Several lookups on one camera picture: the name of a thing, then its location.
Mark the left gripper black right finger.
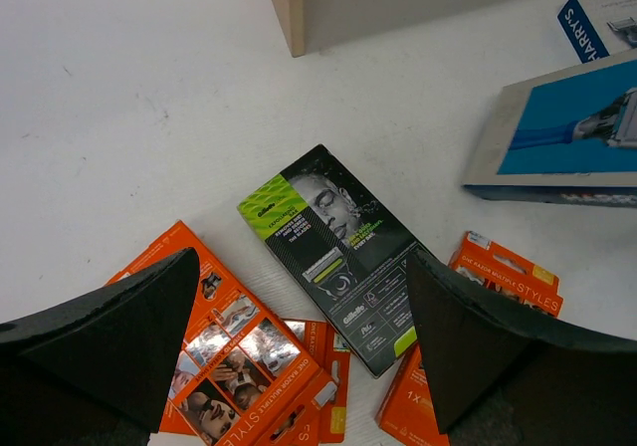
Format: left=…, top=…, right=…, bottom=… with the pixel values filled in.
left=407, top=249, right=636, bottom=445

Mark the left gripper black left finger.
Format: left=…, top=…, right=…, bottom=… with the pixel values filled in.
left=1, top=248, right=199, bottom=445

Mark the black green Gillette box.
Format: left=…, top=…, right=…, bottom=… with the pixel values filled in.
left=238, top=144, right=424, bottom=378

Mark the orange razor pack front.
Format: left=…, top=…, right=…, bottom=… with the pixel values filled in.
left=376, top=345, right=450, bottom=446

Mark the orange razor pack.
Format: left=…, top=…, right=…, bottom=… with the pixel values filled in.
left=448, top=231, right=563, bottom=318
left=112, top=221, right=337, bottom=445
left=376, top=345, right=450, bottom=446
left=278, top=319, right=352, bottom=445

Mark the orange razor pack right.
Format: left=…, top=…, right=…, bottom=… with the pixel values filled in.
left=448, top=231, right=563, bottom=318

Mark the orange razor pack top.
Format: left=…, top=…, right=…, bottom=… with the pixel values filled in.
left=112, top=221, right=337, bottom=445

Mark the orange razor pack left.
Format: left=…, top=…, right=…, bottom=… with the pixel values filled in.
left=278, top=319, right=352, bottom=445

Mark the white Harry's razor blister pack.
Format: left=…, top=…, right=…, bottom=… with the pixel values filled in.
left=556, top=0, right=636, bottom=63

